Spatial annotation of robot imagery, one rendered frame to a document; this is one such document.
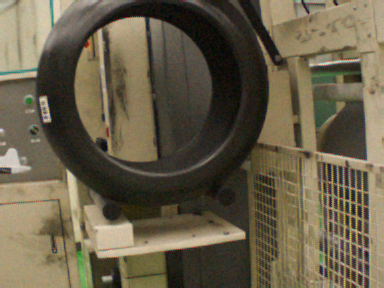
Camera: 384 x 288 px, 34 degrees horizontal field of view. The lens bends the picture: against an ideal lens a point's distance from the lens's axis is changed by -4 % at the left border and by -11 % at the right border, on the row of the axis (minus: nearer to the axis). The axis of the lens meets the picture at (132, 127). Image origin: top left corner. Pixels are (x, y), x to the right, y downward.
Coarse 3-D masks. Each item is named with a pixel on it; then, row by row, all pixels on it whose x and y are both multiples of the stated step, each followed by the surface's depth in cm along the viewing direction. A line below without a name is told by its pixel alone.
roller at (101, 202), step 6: (90, 192) 187; (96, 192) 177; (96, 198) 172; (102, 198) 165; (108, 198) 162; (96, 204) 171; (102, 204) 159; (108, 204) 156; (114, 204) 156; (102, 210) 156; (108, 210) 156; (114, 210) 156; (120, 210) 156; (108, 216) 156; (114, 216) 156
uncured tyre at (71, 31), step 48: (96, 0) 153; (144, 0) 153; (192, 0) 155; (48, 48) 154; (240, 48) 157; (48, 96) 153; (240, 96) 182; (96, 144) 153; (192, 144) 185; (240, 144) 158; (144, 192) 156; (192, 192) 159
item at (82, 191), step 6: (78, 180) 189; (78, 186) 189; (84, 186) 189; (78, 192) 189; (84, 192) 190; (78, 198) 189; (84, 198) 190; (90, 198) 189; (78, 204) 190; (84, 204) 189; (90, 204) 190; (120, 204) 191; (126, 204) 191
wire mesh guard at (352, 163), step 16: (256, 144) 190; (272, 144) 178; (320, 160) 143; (336, 160) 135; (352, 160) 127; (368, 176) 121; (256, 192) 196; (272, 192) 181; (288, 192) 168; (320, 192) 146; (368, 192) 121; (256, 208) 196; (272, 208) 181; (304, 208) 157; (368, 208) 122; (288, 224) 169; (304, 224) 157; (288, 240) 170; (304, 240) 158; (320, 240) 148; (272, 256) 184; (288, 256) 170; (304, 256) 158; (352, 256) 130; (256, 272) 201; (288, 272) 170; (304, 272) 158; (336, 272) 139
